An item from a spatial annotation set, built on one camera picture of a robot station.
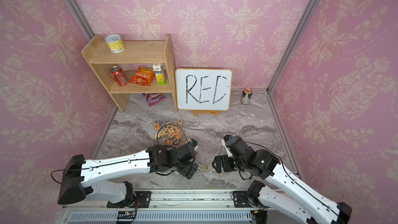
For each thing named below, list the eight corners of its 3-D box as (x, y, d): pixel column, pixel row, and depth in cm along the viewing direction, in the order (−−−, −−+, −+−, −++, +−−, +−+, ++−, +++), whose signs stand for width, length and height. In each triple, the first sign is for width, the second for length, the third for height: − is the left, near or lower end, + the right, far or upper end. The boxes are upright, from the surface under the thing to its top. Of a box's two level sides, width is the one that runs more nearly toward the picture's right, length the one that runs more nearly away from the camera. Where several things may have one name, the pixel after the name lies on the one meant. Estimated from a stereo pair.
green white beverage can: (241, 105, 114) (244, 94, 105) (240, 98, 117) (243, 88, 109) (249, 104, 114) (253, 94, 105) (247, 98, 117) (251, 88, 109)
